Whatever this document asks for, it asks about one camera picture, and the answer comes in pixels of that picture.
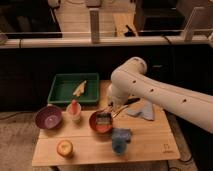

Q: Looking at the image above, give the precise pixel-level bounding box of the white cup with red brush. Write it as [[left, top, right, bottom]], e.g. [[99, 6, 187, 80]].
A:
[[66, 100, 81, 123]]

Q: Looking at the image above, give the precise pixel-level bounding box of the purple bowl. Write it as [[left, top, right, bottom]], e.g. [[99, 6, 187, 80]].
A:
[[35, 105, 62, 130]]

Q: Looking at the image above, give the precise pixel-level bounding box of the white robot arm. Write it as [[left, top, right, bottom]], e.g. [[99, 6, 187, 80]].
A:
[[107, 57, 213, 134]]

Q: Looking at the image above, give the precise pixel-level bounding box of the orange bowl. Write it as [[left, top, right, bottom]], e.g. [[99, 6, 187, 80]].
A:
[[89, 111, 113, 134]]

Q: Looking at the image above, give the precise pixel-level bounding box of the wooden table board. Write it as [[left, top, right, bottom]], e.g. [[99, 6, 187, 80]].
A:
[[31, 79, 181, 167]]

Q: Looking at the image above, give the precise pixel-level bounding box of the blue cup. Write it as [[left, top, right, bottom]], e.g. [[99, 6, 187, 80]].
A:
[[111, 128, 132, 155]]

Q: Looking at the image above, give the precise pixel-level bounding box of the metal spoon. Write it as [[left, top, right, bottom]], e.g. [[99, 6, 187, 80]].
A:
[[112, 105, 128, 118]]

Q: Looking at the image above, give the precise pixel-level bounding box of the yellow banana piece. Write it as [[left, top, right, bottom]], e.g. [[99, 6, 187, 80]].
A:
[[73, 80, 87, 97]]

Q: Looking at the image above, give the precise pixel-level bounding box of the blue cloth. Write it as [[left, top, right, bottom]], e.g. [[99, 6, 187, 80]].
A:
[[125, 101, 155, 121]]

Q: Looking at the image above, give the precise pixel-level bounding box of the green plastic tray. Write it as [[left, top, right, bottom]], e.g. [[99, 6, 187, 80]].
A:
[[47, 73, 99, 106]]

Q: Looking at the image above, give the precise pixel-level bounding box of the yellow apple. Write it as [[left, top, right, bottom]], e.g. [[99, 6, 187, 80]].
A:
[[57, 140, 73, 158]]

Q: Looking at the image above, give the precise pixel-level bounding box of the black object on far table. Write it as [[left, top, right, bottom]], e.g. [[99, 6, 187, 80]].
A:
[[124, 25, 137, 37]]

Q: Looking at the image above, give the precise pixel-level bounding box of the grey post left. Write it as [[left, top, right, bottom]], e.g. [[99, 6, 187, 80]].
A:
[[89, 8, 100, 43]]

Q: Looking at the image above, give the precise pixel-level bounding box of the grey post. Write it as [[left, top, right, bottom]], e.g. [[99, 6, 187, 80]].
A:
[[181, 7, 204, 42], [89, 8, 100, 43]]

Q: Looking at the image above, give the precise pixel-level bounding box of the grey post right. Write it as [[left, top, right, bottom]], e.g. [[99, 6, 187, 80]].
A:
[[181, 7, 204, 42]]

